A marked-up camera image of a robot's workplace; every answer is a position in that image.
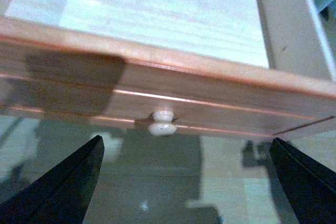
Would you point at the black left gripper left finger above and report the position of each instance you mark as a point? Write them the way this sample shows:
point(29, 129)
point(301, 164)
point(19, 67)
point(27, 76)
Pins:
point(63, 194)

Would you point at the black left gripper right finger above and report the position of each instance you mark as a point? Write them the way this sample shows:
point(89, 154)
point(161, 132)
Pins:
point(309, 186)

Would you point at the drawer knob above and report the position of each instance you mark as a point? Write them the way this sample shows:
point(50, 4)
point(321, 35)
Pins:
point(162, 124)

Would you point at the wooden drawer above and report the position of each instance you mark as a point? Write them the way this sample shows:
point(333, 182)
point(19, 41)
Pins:
point(246, 69)

